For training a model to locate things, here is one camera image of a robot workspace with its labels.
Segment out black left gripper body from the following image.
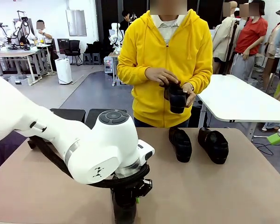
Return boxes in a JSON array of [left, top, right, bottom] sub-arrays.
[[111, 177, 153, 203]]

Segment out person's right forearm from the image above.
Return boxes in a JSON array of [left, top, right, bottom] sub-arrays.
[[116, 63, 159, 83]]

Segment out person's left forearm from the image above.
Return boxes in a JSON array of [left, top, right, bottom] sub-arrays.
[[190, 65, 213, 96]]

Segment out person's left hand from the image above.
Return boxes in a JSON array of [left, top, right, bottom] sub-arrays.
[[181, 82, 197, 108]]

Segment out person's right hand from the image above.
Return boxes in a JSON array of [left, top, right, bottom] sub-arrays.
[[144, 67, 179, 85]]

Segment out mannequin with bucket hat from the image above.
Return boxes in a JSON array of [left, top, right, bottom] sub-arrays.
[[262, 4, 280, 103]]

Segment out black tripod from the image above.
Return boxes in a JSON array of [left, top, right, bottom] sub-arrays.
[[223, 20, 240, 76]]

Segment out mannequin in red shirt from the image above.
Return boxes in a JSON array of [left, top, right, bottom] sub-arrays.
[[233, 0, 269, 83]]

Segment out mannequin in beige jacket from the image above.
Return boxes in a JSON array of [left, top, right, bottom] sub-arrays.
[[212, 1, 238, 75]]

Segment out computer case with lights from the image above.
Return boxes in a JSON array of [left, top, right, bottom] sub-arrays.
[[103, 56, 119, 75]]

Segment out white air purifier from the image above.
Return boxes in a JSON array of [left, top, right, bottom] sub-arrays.
[[54, 58, 73, 85]]

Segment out person in yellow hoodie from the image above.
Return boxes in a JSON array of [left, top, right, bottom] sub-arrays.
[[116, 8, 213, 128]]

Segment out black bags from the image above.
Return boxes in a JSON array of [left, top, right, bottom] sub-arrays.
[[84, 40, 102, 55]]

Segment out black office chair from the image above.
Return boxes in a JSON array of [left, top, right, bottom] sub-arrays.
[[64, 40, 83, 66]]

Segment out clear plastic storage bin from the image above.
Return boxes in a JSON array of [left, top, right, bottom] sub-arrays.
[[10, 74, 29, 86]]

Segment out black monitor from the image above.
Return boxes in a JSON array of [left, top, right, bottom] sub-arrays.
[[57, 38, 70, 54]]

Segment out person in black clothes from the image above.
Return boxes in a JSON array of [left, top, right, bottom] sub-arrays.
[[119, 10, 137, 32]]

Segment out person in white T-shirt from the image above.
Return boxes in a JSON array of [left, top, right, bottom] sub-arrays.
[[34, 20, 59, 70]]

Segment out white workbench table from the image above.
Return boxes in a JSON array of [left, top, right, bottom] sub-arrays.
[[0, 43, 53, 80]]

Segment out black floor cable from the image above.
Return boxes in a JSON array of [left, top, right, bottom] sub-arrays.
[[255, 139, 280, 156]]

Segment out black cable sleeve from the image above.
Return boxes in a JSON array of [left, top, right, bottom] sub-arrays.
[[27, 136, 151, 191]]

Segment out silver wall panel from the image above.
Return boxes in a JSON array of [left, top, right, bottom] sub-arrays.
[[65, 9, 87, 37]]

